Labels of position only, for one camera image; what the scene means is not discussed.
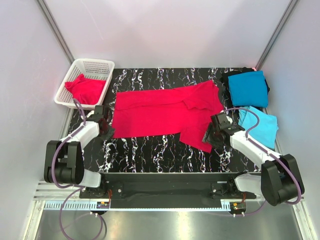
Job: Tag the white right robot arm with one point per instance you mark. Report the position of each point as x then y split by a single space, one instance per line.
279 181

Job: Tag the red t shirt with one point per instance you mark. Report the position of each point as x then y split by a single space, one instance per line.
185 111
86 90

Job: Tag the aluminium corner post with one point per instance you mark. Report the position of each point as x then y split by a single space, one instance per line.
55 29
276 33

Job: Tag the folded light blue t shirt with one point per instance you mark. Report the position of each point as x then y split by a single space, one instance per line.
265 132

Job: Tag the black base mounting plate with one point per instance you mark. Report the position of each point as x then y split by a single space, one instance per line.
150 204

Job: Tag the red t shirt in basket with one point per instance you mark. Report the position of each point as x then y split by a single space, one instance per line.
86 90

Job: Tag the left aluminium corner post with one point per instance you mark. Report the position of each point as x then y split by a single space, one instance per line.
55 29

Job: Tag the right aluminium corner post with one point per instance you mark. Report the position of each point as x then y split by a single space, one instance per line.
276 33

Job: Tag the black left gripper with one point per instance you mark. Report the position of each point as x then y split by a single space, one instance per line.
109 134

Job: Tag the aluminium frame rail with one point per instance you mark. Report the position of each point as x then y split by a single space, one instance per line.
170 191

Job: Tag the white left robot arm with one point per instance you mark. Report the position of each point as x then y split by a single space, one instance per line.
64 162

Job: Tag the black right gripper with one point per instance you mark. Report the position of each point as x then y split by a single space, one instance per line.
210 129

